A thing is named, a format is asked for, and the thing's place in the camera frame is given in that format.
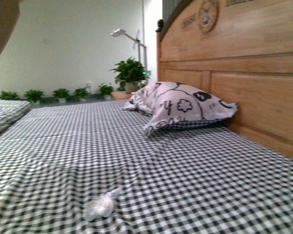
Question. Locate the white tissue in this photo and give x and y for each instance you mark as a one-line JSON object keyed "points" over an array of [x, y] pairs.
{"points": [[101, 206]]}

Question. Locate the beige plastic dustpan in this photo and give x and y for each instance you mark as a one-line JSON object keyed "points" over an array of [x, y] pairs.
{"points": [[9, 14]]}

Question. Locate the white cartoon print pillow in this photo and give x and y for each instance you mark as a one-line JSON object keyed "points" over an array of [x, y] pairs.
{"points": [[178, 106]]}

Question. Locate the far wooden nightstand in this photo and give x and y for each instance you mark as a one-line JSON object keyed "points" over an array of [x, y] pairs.
{"points": [[121, 95]]}

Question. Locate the large potted green plant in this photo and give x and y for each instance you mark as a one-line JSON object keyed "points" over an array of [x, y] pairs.
{"points": [[130, 73]]}

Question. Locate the small potted plant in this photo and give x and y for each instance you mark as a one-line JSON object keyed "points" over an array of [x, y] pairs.
{"points": [[61, 95], [34, 96], [9, 95], [106, 90], [82, 94]]}

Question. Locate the white floor lamp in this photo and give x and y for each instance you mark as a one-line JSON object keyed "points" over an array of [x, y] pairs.
{"points": [[121, 32]]}

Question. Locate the black white gingham bedsheet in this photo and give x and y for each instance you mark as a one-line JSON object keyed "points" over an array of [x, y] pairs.
{"points": [[208, 180]]}

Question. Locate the wooden bed headboard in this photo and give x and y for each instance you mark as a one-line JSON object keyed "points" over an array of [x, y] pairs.
{"points": [[240, 51]]}

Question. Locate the folded gingham blanket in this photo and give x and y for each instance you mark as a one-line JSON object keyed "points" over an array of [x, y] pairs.
{"points": [[11, 111]]}

